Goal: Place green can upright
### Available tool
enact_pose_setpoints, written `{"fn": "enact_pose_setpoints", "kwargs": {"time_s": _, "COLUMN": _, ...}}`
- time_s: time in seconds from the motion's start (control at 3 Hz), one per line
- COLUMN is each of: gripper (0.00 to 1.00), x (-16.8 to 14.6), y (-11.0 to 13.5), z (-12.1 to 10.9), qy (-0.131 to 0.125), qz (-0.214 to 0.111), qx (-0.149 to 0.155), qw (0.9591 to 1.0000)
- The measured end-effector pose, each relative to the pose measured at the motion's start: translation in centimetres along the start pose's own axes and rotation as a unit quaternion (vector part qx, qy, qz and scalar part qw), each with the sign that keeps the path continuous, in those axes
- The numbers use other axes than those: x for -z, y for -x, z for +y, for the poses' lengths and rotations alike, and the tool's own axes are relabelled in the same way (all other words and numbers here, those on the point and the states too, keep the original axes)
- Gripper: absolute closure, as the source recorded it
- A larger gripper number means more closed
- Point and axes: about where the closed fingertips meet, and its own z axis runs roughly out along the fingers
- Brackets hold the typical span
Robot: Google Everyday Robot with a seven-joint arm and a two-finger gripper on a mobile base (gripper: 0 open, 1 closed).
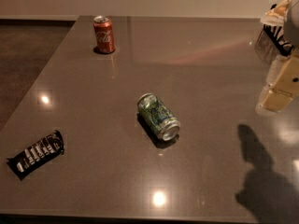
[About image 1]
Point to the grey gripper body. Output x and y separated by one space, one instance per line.
293 23

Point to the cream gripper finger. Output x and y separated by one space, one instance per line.
282 85

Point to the green soda can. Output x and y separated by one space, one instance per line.
164 124

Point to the red cola can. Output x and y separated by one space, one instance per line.
102 26

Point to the black candy bar wrapper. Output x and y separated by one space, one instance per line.
36 155

